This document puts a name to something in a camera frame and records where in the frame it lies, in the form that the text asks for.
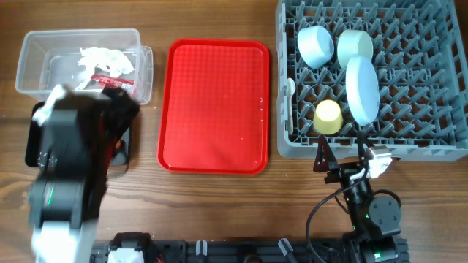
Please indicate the white plastic spoon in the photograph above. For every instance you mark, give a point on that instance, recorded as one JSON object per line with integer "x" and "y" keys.
{"x": 290, "y": 90}

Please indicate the green bowl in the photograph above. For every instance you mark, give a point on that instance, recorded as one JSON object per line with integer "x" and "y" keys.
{"x": 353, "y": 43}

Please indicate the light blue plate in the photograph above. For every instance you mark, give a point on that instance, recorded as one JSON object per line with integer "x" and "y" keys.
{"x": 362, "y": 90}

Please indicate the clear plastic waste bin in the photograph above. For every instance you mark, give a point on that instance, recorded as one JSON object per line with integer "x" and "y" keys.
{"x": 72, "y": 57}

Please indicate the white napkin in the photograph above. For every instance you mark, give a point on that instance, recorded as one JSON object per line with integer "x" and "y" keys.
{"x": 114, "y": 62}

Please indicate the grey dishwasher rack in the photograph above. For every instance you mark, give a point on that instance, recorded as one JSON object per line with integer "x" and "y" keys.
{"x": 421, "y": 68}

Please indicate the black food waste tray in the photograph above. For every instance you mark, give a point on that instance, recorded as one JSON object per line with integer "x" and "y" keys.
{"x": 65, "y": 140}

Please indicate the yellow plastic cup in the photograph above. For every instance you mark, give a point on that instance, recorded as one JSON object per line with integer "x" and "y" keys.
{"x": 328, "y": 118}

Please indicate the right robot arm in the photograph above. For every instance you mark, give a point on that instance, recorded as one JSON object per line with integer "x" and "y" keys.
{"x": 375, "y": 215}

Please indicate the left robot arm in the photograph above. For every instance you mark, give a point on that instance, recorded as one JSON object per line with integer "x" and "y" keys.
{"x": 64, "y": 209}

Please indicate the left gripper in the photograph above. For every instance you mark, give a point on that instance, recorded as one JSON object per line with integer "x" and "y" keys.
{"x": 119, "y": 106}

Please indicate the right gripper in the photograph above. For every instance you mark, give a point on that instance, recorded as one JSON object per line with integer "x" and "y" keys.
{"x": 344, "y": 173}

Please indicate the red snack wrapper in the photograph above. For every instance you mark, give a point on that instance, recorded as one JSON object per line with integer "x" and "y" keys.
{"x": 114, "y": 82}

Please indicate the light blue bowl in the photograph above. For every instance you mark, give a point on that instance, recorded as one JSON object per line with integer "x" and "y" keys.
{"x": 315, "y": 45}

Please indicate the red serving tray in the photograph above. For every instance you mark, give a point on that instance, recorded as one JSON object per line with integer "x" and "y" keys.
{"x": 215, "y": 109}

